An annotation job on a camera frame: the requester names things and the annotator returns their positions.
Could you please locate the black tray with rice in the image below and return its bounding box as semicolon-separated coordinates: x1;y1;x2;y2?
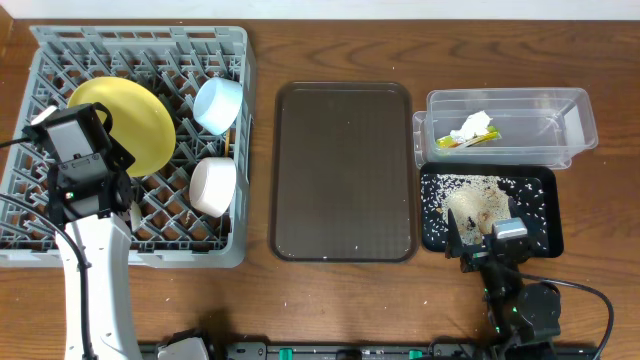
420;163;564;258

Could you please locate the yellow plate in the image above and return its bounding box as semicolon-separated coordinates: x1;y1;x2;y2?
68;76;176;177

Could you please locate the grey dishwasher rack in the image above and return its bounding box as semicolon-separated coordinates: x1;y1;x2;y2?
17;26;256;268

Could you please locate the white cup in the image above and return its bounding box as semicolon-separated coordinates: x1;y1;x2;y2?
129;201;142;232

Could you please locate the dark brown serving tray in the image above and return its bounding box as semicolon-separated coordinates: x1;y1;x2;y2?
268;82;419;263

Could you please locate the pink white bowl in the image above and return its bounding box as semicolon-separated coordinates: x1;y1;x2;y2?
189;157;237;218

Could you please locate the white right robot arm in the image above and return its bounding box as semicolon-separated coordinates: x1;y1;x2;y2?
445;199;561;359

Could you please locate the green yellow wrapper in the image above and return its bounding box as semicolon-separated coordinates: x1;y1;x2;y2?
436;126;501;148

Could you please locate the light blue bowl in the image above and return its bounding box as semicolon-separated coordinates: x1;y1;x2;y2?
193;77;243;135

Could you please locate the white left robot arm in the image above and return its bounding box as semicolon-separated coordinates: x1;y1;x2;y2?
23;103;142;359

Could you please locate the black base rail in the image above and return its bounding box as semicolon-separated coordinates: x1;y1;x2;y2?
139;330;597;360

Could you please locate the clear plastic waste bin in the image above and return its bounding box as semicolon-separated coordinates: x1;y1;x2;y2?
412;88;599;169

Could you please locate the white paper napkin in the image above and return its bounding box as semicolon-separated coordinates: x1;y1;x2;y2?
450;111;492;141

